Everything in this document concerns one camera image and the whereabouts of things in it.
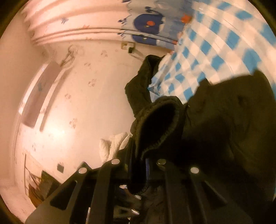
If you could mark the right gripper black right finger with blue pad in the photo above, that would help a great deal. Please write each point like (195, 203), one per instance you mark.
(192, 197)

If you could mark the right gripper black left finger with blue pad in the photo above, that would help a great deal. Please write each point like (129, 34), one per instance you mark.
(85, 197)

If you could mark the dark olive puffer jacket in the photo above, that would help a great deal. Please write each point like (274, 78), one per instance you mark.
(227, 129)

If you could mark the white folded puffer garment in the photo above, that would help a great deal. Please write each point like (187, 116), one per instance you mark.
(108, 149)

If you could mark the dark garment at bed head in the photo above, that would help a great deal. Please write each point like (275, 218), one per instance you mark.
(136, 90)

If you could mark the blue white checkered bed cover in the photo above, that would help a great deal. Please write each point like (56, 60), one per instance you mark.
(225, 39)

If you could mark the whale print curtain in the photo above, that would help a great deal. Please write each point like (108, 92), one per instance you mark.
(155, 23)

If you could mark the white wall power socket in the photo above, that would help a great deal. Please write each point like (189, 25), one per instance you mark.
(129, 46)

